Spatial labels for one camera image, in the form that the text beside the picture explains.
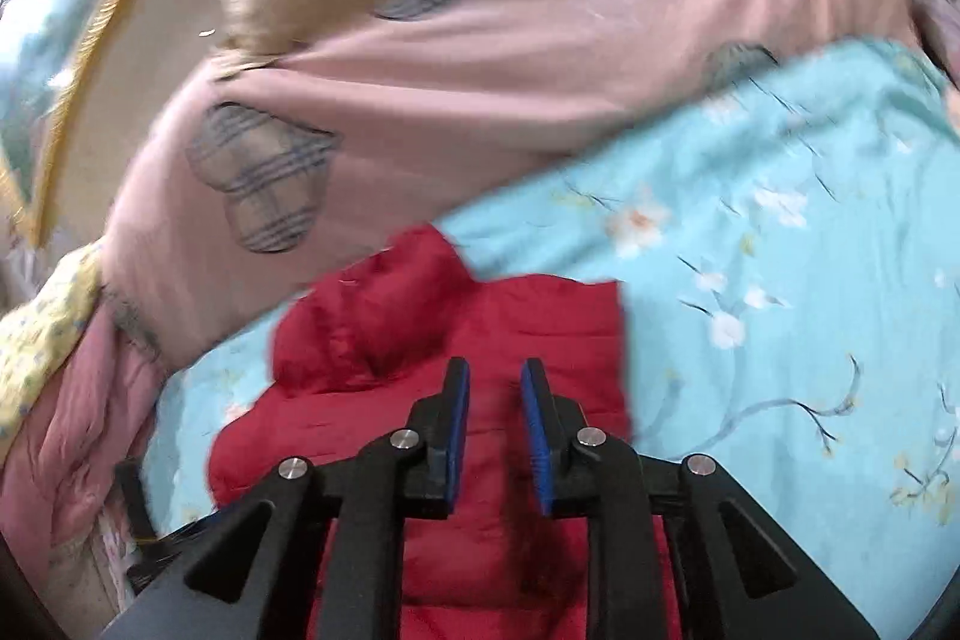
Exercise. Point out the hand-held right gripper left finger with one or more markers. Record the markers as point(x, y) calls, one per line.
point(459, 430)

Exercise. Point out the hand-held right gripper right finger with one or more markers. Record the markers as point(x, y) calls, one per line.
point(534, 430)

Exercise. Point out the red padded jacket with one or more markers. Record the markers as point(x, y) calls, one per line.
point(450, 317)

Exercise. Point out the pink folded blanket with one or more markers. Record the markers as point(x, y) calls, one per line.
point(75, 430)

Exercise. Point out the yellow floral cloth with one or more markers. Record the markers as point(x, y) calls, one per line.
point(45, 340)

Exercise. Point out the light blue floral bed sheet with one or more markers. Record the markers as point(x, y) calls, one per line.
point(750, 310)

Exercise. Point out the pink quilt with plaid hearts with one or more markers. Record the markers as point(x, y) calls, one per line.
point(525, 48)

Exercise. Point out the gold framed wall picture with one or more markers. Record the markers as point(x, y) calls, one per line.
point(45, 55)

